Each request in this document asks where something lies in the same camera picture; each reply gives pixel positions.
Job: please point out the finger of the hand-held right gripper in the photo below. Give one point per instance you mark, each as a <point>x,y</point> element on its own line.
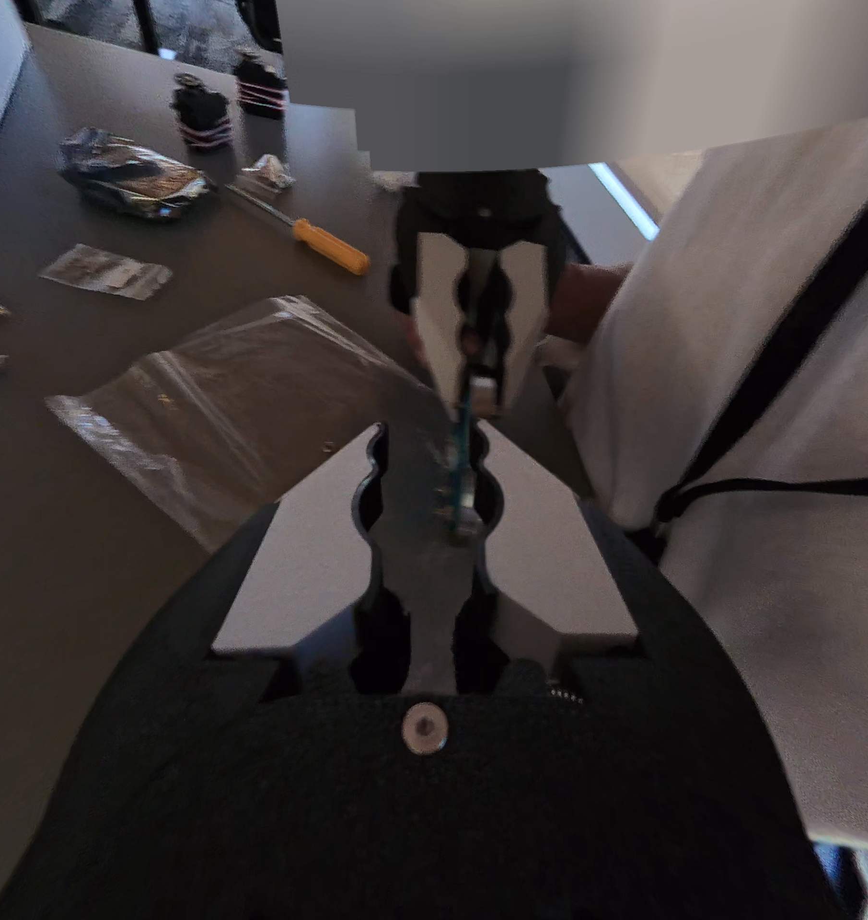
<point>437,302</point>
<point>527,302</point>

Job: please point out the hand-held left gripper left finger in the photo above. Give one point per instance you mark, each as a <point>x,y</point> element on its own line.
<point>290,575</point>

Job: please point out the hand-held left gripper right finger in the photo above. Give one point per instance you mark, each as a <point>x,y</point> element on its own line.
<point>556,575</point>

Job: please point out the grey desk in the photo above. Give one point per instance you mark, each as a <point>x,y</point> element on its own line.
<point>81,575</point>

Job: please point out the person's right hand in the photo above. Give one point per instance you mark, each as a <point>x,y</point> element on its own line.
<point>585,302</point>

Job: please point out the clear plastic bag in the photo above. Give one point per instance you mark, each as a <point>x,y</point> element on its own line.
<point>225,410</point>

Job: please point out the small clear screw bag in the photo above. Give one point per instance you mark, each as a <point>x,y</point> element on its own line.
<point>268,172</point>

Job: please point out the black servo motor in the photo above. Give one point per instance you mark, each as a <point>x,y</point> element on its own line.
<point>261,86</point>
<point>200,111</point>

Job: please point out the silver antistatic bag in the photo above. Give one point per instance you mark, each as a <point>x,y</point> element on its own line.
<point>132,176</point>

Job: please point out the small labelled hardware bag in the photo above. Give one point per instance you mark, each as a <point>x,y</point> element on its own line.
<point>107,273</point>

